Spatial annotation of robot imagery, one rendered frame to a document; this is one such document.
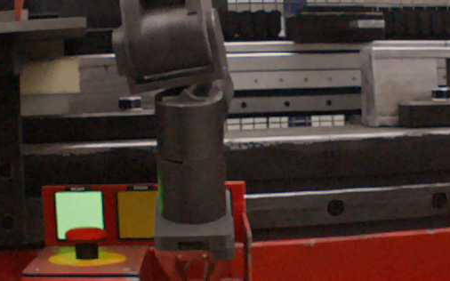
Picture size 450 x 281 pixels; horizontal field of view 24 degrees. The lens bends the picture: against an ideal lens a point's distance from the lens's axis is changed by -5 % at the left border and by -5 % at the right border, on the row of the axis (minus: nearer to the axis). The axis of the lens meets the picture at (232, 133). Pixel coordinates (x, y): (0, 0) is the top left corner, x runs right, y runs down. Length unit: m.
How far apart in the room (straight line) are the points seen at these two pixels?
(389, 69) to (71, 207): 0.44
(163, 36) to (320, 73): 0.69
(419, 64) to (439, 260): 0.25
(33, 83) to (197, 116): 0.40
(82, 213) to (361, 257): 0.31
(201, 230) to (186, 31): 0.17
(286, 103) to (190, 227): 0.64
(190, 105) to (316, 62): 0.67
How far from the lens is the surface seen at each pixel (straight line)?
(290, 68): 1.55
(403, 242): 1.21
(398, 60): 1.32
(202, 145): 0.91
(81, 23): 1.02
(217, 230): 0.92
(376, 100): 1.31
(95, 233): 0.98
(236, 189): 1.07
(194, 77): 0.91
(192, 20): 0.89
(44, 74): 1.26
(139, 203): 1.07
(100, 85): 1.27
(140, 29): 0.90
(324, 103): 1.56
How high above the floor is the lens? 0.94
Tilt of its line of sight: 3 degrees down
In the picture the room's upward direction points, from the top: 2 degrees counter-clockwise
